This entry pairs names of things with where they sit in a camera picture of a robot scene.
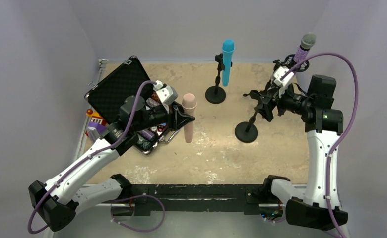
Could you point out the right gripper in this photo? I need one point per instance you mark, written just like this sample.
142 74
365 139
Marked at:
269 106

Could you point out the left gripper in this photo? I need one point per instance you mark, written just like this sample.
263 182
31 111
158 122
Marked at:
173 116

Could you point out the pink microphone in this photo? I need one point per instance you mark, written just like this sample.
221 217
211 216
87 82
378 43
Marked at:
189 104

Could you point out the black tripod shock-mount stand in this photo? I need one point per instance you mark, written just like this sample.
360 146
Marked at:
288 62

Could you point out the black round-base stand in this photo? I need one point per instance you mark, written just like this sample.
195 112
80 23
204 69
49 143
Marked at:
216 94
246 131

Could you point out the blue microphone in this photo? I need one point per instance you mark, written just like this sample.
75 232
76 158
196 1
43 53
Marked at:
228 48

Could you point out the purple glitter microphone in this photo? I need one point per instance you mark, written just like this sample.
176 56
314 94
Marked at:
307 41

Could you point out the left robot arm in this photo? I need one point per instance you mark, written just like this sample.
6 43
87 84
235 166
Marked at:
58 200

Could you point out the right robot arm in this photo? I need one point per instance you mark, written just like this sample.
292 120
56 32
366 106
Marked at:
319 206

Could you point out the black poker chip case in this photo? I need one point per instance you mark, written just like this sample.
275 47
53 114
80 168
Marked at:
121 92

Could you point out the purple toy box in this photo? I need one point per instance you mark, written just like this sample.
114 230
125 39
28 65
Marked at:
97 125

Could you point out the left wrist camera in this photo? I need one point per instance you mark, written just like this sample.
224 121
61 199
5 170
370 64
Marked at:
166 93

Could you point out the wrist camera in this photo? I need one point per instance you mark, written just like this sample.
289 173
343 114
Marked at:
166 93
281 79

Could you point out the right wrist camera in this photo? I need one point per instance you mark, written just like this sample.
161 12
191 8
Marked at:
281 79

